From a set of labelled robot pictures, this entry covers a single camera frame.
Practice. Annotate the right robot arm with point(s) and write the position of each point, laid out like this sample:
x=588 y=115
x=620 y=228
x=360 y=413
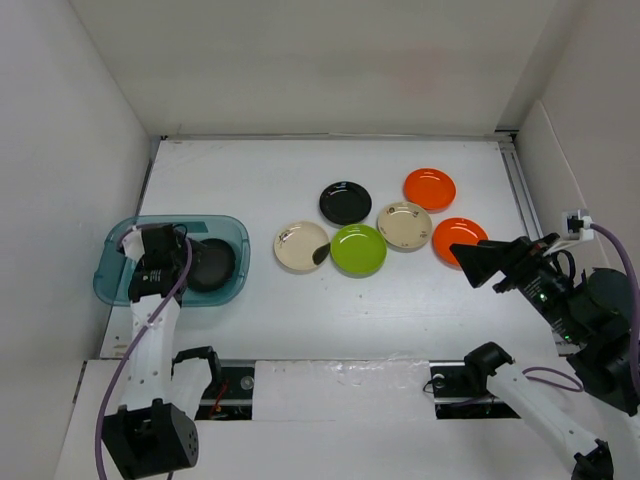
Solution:
x=592 y=427

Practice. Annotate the green plate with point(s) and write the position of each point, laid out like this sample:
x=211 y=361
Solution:
x=358 y=250

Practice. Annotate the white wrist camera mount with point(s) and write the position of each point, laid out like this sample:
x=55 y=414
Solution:
x=131 y=244
x=575 y=230

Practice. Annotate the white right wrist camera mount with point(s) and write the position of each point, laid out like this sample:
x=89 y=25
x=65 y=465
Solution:
x=575 y=230

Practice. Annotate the orange plate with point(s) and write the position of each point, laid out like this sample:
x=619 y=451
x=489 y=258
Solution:
x=430 y=188
x=455 y=230

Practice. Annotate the teal plastic bin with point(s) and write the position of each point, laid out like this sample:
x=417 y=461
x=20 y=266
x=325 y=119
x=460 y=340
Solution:
x=113 y=275

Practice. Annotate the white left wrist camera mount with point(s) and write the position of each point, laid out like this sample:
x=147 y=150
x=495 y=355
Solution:
x=131 y=244

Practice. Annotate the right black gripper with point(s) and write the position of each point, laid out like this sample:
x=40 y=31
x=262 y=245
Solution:
x=480 y=260

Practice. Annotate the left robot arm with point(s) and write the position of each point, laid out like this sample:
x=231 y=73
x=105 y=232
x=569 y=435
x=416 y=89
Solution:
x=146 y=419

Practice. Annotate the orange plate upper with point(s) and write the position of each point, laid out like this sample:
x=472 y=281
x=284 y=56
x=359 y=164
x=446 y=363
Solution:
x=430 y=188

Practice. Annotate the beige plate with black patch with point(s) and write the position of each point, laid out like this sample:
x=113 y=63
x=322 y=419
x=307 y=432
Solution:
x=301 y=246

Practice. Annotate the black plate with rim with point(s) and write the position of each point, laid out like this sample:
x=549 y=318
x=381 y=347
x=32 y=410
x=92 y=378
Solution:
x=212 y=266

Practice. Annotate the orange plate lower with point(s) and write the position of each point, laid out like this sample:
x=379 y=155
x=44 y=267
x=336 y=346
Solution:
x=455 y=230

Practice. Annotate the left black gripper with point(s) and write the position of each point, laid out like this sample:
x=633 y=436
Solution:
x=182 y=247

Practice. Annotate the beige plate with flowers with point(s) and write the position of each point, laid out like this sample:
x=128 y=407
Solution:
x=405 y=225

